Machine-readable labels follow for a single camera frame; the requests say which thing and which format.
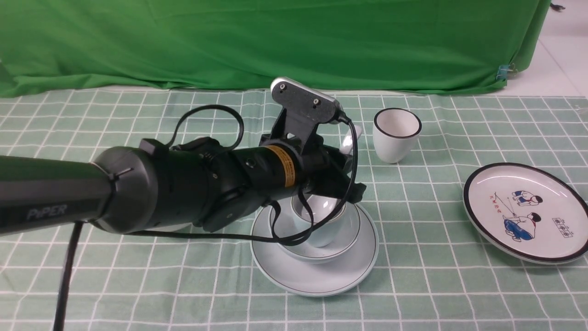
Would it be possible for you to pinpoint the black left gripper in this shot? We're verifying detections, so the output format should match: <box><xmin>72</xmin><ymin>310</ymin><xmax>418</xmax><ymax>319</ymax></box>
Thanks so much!
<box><xmin>259</xmin><ymin>133</ymin><xmax>366</xmax><ymax>204</ymax></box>

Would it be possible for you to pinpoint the pale blue cup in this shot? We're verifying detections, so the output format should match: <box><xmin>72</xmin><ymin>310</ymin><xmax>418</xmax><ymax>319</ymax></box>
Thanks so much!
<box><xmin>291</xmin><ymin>194</ymin><xmax>346</xmax><ymax>247</ymax></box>

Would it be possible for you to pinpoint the pale blue bowl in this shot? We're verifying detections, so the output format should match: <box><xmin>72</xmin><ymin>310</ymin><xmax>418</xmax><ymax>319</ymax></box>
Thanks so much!
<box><xmin>274</xmin><ymin>199</ymin><xmax>361</xmax><ymax>264</ymax></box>

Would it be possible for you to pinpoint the white spoon with print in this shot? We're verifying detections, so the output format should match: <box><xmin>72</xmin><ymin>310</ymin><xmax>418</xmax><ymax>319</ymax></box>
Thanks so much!
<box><xmin>339</xmin><ymin>125</ymin><xmax>363</xmax><ymax>155</ymax></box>

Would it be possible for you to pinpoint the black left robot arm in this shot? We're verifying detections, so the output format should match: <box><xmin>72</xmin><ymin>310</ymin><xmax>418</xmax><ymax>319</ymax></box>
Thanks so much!
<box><xmin>0</xmin><ymin>135</ymin><xmax>366</xmax><ymax>235</ymax></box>

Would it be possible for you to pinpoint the white black-rimmed cup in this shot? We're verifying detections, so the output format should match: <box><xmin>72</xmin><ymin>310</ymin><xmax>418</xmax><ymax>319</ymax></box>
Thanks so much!
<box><xmin>372</xmin><ymin>108</ymin><xmax>423</xmax><ymax>164</ymax></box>

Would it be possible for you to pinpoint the pale blue plate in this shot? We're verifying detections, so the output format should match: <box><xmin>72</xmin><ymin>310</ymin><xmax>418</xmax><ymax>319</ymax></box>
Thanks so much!
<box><xmin>250</xmin><ymin>205</ymin><xmax>380</xmax><ymax>297</ymax></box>

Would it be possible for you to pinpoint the green checkered tablecloth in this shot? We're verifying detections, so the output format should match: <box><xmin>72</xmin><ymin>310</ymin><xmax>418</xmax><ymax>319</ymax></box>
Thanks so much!
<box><xmin>0</xmin><ymin>89</ymin><xmax>587</xmax><ymax>331</ymax></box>

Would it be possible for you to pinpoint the illustrated black-rimmed plate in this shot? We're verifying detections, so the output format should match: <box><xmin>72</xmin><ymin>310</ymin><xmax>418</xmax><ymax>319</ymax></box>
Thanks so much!
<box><xmin>463</xmin><ymin>163</ymin><xmax>588</xmax><ymax>265</ymax></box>

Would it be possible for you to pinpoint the white black-rimmed bowl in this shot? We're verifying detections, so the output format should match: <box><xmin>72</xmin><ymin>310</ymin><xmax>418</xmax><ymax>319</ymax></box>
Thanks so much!
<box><xmin>147</xmin><ymin>223</ymin><xmax>191</xmax><ymax>232</ymax></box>

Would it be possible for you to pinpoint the blue binder clip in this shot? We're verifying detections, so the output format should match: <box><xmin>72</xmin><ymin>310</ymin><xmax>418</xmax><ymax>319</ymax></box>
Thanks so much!
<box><xmin>495</xmin><ymin>64</ymin><xmax>512</xmax><ymax>81</ymax></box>

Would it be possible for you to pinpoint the green backdrop cloth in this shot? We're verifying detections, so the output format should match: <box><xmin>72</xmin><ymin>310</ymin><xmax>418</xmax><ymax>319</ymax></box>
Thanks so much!
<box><xmin>0</xmin><ymin>0</ymin><xmax>550</xmax><ymax>97</ymax></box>

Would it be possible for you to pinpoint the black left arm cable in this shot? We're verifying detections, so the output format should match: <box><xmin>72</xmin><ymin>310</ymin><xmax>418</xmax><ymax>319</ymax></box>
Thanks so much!
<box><xmin>53</xmin><ymin>105</ymin><xmax>360</xmax><ymax>331</ymax></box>

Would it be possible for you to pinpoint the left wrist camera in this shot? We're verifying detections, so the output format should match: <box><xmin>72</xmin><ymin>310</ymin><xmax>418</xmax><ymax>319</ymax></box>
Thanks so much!
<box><xmin>270</xmin><ymin>77</ymin><xmax>343</xmax><ymax>140</ymax></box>

